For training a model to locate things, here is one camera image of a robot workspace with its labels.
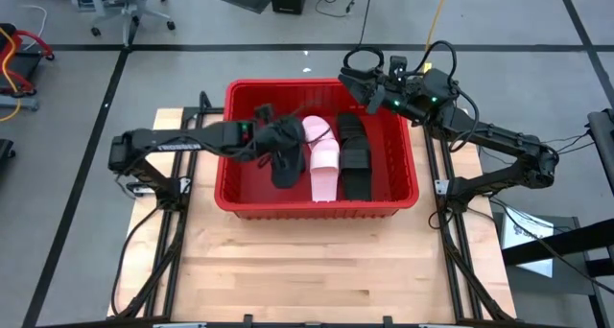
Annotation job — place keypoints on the red plastic bin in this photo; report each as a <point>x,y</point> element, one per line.
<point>259,198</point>

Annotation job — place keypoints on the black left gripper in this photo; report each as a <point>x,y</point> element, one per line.
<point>278,138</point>

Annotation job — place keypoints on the black slide sandal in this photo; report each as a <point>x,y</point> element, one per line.
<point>357,179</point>
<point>288,174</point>
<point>350,124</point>

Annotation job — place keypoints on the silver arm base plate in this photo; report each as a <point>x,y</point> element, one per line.
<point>184,185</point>
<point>440,188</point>

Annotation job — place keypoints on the black metal table frame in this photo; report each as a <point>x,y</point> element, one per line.
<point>192,113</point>

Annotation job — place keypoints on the black wheeled furniture foot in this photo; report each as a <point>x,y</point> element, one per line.
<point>5,153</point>

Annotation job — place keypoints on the dark grey side furniture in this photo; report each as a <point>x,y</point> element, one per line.
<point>602,141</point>

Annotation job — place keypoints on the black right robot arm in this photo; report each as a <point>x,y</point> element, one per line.
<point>503,141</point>

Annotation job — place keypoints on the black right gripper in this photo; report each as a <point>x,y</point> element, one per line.
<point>422,95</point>

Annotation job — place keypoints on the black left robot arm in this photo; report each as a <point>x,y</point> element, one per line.
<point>177,143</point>

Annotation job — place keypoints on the dark side table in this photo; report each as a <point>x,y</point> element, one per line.
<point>575,241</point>

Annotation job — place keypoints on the pink slide sandal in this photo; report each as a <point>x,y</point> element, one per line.
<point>314,126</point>
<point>325,174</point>

